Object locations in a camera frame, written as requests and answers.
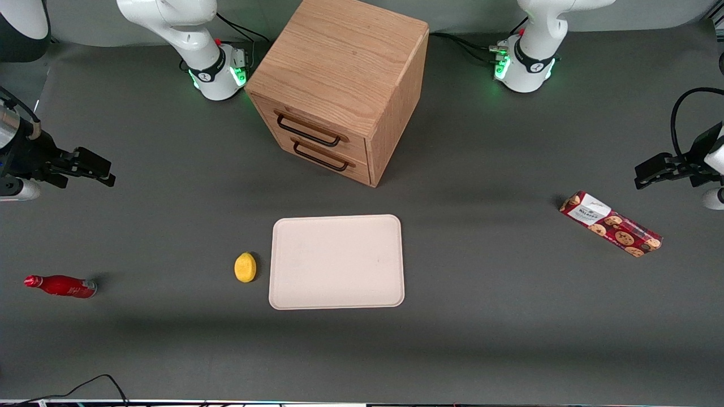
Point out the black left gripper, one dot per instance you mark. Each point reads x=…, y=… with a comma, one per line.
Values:
x=695, y=160

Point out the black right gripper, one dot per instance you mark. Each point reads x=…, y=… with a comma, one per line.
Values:
x=29, y=154

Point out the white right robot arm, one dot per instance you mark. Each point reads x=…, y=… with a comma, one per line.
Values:
x=186, y=34

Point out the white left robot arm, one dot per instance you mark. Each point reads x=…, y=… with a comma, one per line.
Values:
x=531, y=56

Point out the oak wooden drawer cabinet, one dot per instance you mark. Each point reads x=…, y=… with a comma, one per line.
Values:
x=345, y=62

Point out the red cookie box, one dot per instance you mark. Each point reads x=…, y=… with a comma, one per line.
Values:
x=611, y=230

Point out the red soda bottle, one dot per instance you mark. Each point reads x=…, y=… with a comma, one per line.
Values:
x=62, y=286

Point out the yellow lemon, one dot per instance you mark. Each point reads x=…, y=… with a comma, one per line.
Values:
x=245, y=267

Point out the beige rectangular tray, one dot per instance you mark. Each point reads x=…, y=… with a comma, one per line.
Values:
x=337, y=262

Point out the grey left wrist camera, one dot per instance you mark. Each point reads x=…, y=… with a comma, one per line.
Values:
x=714, y=199

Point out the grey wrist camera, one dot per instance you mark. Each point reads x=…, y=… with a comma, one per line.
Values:
x=17, y=189
x=714, y=199

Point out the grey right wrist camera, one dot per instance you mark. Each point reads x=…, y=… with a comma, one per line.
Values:
x=17, y=189

